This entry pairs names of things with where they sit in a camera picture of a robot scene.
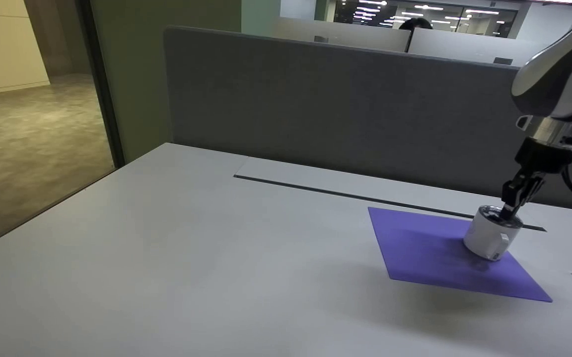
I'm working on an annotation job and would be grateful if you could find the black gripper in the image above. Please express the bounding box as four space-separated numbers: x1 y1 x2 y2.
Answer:
501 138 572 218

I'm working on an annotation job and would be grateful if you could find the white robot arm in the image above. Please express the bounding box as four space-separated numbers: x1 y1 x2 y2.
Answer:
499 27 572 220

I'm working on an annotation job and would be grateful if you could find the white mug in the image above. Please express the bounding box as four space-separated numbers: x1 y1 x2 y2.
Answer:
463 206 523 261

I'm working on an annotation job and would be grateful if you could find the grey desk divider panel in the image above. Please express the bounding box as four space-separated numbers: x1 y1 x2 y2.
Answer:
163 25 525 196

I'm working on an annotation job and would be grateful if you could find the purple mat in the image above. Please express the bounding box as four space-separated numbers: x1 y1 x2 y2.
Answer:
368 206 553 303

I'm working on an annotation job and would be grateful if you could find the white rear divider panel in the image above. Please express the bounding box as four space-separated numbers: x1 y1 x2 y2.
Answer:
410 27 545 67

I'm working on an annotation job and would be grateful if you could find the dark door frame post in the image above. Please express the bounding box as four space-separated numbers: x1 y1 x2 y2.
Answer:
76 0 126 168

